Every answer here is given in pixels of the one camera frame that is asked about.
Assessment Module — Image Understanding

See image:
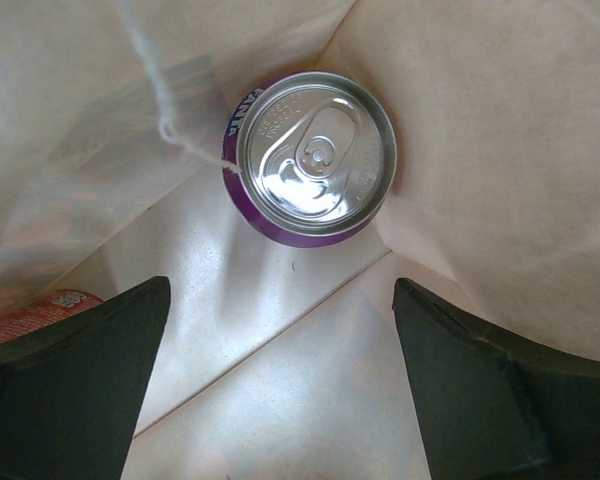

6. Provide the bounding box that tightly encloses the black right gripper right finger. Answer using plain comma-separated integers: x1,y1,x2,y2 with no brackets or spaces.
393,278,600,479

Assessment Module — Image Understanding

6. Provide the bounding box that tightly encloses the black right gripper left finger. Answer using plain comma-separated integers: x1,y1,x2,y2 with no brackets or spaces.
0,276,171,479

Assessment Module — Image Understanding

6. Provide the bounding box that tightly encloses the cream canvas tote bag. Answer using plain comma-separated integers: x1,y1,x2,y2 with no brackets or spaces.
0,1,600,479

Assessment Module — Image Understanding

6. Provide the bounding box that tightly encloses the purple soda can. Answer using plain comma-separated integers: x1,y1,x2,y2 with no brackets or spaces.
222,71,398,248

